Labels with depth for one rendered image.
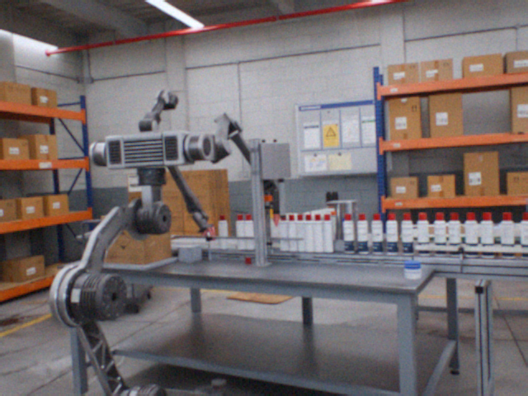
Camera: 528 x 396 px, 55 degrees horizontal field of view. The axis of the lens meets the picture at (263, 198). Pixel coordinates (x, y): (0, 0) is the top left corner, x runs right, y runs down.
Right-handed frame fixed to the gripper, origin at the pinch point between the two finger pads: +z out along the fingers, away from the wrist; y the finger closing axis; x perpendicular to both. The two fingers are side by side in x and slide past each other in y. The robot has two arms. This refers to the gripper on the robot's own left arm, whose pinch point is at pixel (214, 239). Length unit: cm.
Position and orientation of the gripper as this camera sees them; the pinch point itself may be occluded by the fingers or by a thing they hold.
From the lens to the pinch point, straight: 305.6
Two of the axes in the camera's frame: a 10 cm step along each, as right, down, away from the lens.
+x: -6.4, 6.6, 4.0
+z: 6.1, 7.5, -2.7
